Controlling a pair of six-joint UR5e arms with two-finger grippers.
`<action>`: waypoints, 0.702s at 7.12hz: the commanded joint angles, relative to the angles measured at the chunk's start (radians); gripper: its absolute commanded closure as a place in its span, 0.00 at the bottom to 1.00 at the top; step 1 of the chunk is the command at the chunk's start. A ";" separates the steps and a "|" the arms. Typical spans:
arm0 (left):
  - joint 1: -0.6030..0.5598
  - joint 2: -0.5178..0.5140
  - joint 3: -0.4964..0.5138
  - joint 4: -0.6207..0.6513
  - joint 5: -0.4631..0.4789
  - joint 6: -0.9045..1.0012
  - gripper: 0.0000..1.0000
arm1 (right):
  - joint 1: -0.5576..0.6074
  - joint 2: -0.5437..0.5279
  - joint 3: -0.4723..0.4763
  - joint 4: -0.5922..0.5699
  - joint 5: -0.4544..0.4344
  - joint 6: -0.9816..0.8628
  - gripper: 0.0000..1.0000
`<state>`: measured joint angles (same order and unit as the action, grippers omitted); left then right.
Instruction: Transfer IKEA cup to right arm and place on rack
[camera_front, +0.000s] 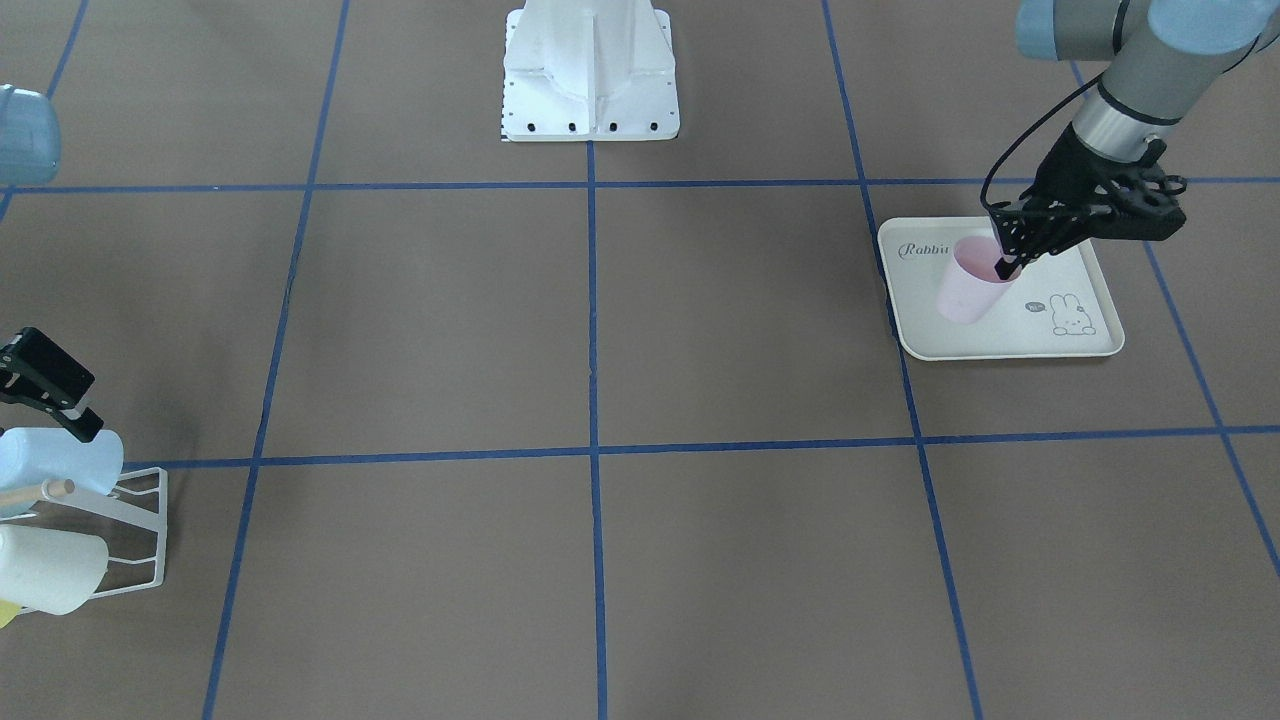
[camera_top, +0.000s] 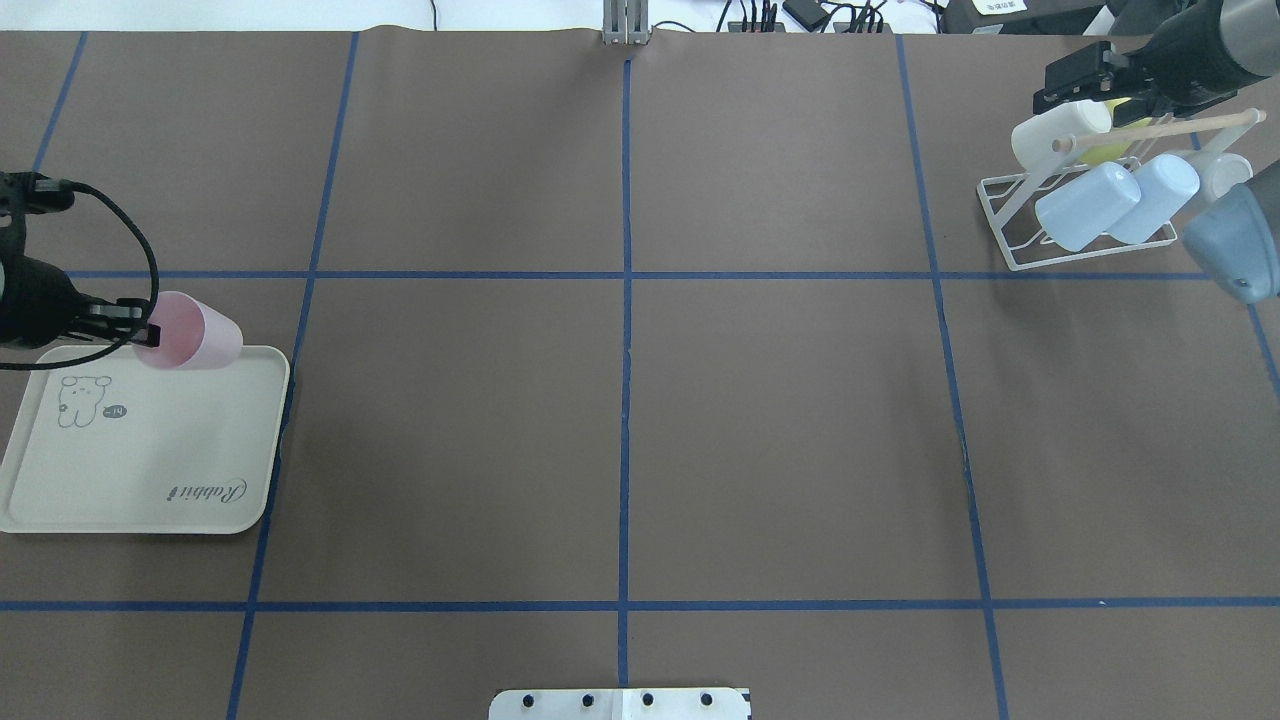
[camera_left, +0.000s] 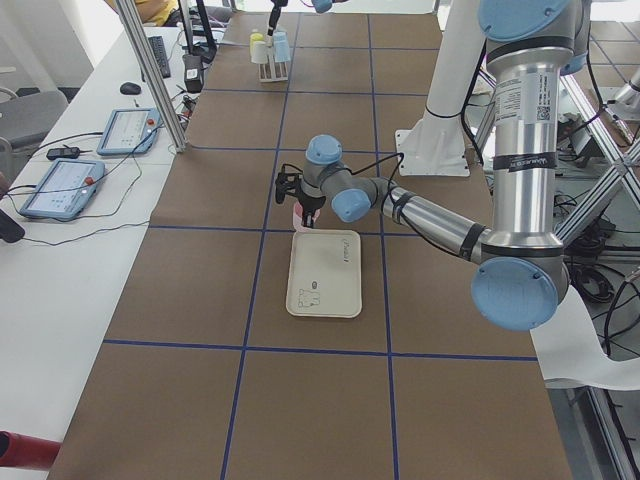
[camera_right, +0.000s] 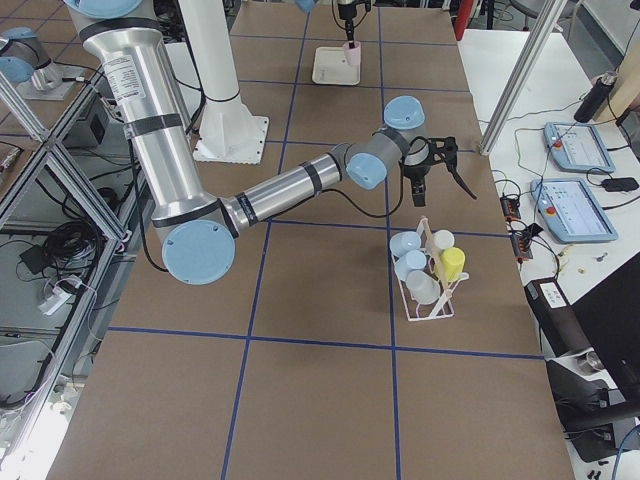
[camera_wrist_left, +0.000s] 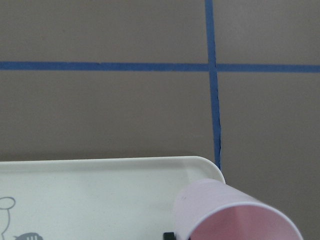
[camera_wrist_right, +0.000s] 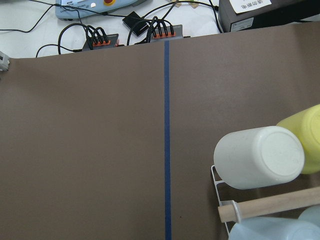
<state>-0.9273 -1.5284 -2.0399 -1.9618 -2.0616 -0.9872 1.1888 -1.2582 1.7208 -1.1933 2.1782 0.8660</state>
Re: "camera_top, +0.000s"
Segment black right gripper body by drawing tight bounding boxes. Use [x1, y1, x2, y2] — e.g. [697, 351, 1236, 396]
[1111, 10, 1242, 106]

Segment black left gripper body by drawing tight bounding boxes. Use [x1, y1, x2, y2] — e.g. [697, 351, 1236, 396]
[1, 256, 81, 348]

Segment pink cup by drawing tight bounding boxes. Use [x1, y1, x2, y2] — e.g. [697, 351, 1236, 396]
[134, 291, 243, 372]

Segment pale green cup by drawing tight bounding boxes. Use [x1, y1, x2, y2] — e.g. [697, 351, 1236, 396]
[1010, 100, 1112, 170]

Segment yellow cup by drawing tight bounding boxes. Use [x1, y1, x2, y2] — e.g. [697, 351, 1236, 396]
[1076, 97, 1151, 167]

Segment light blue cup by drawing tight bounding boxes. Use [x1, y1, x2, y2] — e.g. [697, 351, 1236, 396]
[1105, 152, 1201, 245]
[1034, 161, 1140, 252]

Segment grey cup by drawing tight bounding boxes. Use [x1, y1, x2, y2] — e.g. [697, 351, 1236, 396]
[1183, 150, 1254, 206]

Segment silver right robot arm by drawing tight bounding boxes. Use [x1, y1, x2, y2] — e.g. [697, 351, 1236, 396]
[1032, 1, 1279, 306]

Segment wooden rack dowel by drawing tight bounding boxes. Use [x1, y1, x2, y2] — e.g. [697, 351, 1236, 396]
[1051, 108, 1268, 152]

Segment cream plastic tray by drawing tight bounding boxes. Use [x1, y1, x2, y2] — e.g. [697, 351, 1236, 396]
[1, 346, 291, 536]

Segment black box with label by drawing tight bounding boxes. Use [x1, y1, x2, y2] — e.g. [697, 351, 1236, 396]
[940, 1, 1107, 36]

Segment black usb hub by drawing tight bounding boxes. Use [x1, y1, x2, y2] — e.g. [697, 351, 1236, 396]
[717, 1, 786, 35]

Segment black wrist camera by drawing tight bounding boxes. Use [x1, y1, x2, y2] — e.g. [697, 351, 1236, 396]
[1, 172, 76, 220]

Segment white wire cup rack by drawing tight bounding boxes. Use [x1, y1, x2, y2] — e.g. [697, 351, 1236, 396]
[977, 110, 1263, 272]

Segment aluminium frame post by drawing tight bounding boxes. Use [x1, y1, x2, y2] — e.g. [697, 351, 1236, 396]
[602, 0, 652, 46]

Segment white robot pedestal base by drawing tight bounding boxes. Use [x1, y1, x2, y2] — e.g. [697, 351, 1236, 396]
[486, 687, 753, 719]

